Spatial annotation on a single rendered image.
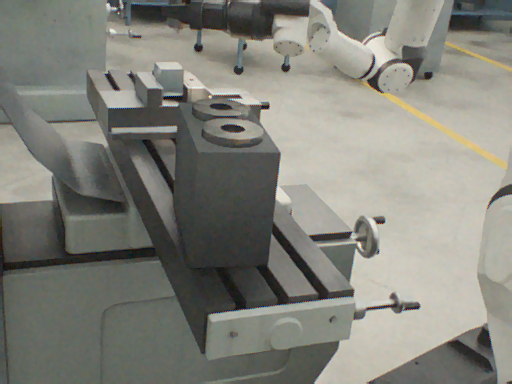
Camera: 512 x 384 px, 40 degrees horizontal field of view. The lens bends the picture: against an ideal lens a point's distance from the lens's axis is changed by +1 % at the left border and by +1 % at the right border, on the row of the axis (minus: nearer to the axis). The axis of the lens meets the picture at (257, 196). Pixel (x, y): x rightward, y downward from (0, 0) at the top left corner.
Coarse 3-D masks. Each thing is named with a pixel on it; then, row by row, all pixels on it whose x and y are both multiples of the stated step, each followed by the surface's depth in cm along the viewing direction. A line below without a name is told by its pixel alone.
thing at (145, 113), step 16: (144, 80) 151; (112, 96) 152; (128, 96) 154; (144, 96) 149; (160, 96) 148; (176, 96) 158; (224, 96) 162; (240, 96) 162; (112, 112) 146; (128, 112) 147; (144, 112) 148; (160, 112) 150; (176, 112) 151; (256, 112) 158; (112, 128) 147; (128, 128) 148; (144, 128) 150; (160, 128) 151; (176, 128) 152
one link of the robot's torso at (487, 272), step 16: (496, 208) 114; (496, 224) 114; (496, 240) 115; (480, 256) 119; (496, 256) 115; (480, 272) 119; (496, 272) 116; (480, 288) 122; (496, 288) 118; (496, 304) 121; (496, 320) 124; (496, 336) 124; (496, 352) 125
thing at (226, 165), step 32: (192, 128) 103; (224, 128) 102; (256, 128) 102; (192, 160) 99; (224, 160) 96; (256, 160) 97; (192, 192) 100; (224, 192) 98; (256, 192) 100; (192, 224) 100; (224, 224) 101; (256, 224) 102; (192, 256) 102; (224, 256) 103; (256, 256) 104
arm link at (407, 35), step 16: (400, 0) 144; (416, 0) 140; (432, 0) 139; (400, 16) 144; (416, 16) 142; (432, 16) 143; (384, 32) 153; (400, 32) 146; (416, 32) 144; (400, 48) 147; (416, 48) 147; (400, 64) 147; (416, 64) 148; (384, 80) 149; (400, 80) 150
